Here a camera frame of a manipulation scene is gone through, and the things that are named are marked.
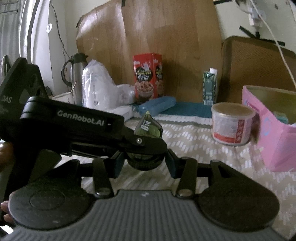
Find white wall plug adapter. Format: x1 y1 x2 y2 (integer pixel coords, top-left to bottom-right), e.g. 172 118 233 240
248 7 266 28

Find wooden board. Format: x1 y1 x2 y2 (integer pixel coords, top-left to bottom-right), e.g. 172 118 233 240
76 1 222 102

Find blue glasses case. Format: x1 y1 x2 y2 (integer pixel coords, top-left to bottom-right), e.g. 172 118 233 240
138 96 176 117

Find red snack box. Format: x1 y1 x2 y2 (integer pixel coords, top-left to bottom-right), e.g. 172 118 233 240
133 53 164 103

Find person left hand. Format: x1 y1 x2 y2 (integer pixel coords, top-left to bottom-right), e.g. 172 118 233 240
1 142 14 225

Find white enamel mug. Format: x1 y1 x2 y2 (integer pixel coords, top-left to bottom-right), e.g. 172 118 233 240
52 92 75 104

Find pink gold tin box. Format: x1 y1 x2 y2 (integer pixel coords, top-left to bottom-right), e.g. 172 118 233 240
242 85 295 172

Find small teal tissue packet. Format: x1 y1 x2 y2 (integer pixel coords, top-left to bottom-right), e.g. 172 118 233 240
273 111 289 124

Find green drink carton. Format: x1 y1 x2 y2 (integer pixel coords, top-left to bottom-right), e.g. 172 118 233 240
203 68 218 106

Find teal mat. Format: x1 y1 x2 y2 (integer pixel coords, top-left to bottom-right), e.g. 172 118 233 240
132 102 212 118

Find brown woven chair mat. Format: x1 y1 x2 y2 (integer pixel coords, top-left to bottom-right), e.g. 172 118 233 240
217 36 295 103

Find Doraemon cups in plastic bag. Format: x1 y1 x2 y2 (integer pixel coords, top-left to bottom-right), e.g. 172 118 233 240
82 60 136 110

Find patterned beige tablecloth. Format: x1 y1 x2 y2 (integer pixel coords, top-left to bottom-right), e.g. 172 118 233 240
55 115 296 240

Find white tissue pack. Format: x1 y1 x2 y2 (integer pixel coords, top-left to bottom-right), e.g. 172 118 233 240
104 105 133 121

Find white power cable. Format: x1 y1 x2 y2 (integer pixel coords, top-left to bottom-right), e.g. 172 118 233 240
248 0 296 90

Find round food can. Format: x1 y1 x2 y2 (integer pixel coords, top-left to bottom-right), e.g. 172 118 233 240
211 102 255 146

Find steel thermos jug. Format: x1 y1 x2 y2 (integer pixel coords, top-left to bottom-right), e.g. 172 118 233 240
61 53 88 106

